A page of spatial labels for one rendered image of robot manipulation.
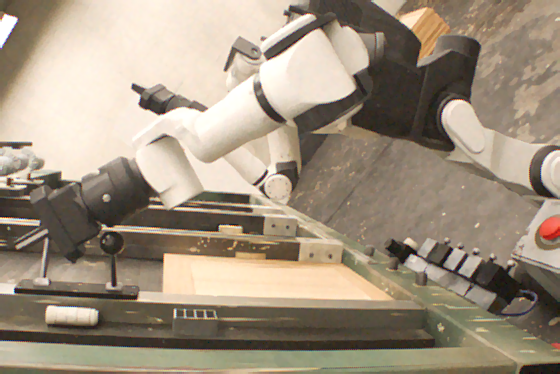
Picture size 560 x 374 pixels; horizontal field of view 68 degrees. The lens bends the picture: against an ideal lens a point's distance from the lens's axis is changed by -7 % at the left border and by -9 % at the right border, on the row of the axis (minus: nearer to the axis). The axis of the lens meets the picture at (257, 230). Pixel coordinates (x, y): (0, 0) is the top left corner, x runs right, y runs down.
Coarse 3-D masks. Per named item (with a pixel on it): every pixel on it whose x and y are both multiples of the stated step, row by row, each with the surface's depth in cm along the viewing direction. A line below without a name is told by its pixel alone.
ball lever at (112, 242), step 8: (112, 232) 65; (104, 240) 64; (112, 240) 64; (120, 240) 65; (104, 248) 64; (112, 248) 64; (120, 248) 65; (112, 256) 67; (112, 264) 68; (112, 272) 69; (112, 280) 70; (112, 288) 71; (120, 288) 72
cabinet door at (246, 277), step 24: (168, 264) 103; (192, 264) 106; (216, 264) 109; (240, 264) 111; (264, 264) 113; (288, 264) 115; (312, 264) 118; (336, 264) 121; (168, 288) 85; (192, 288) 87; (216, 288) 90; (240, 288) 92; (264, 288) 93; (288, 288) 95; (312, 288) 97; (336, 288) 99; (360, 288) 100
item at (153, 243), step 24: (0, 240) 104; (96, 240) 109; (144, 240) 111; (168, 240) 112; (192, 240) 114; (216, 240) 115; (240, 240) 116; (264, 240) 117; (288, 240) 120; (312, 240) 123
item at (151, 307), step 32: (0, 288) 68; (128, 320) 71; (160, 320) 72; (224, 320) 74; (256, 320) 75; (288, 320) 77; (320, 320) 78; (352, 320) 79; (384, 320) 81; (416, 320) 82
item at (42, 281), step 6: (48, 240) 72; (48, 246) 72; (48, 252) 71; (42, 258) 71; (48, 258) 71; (42, 264) 70; (42, 270) 70; (42, 276) 70; (36, 282) 69; (42, 282) 69; (48, 282) 69
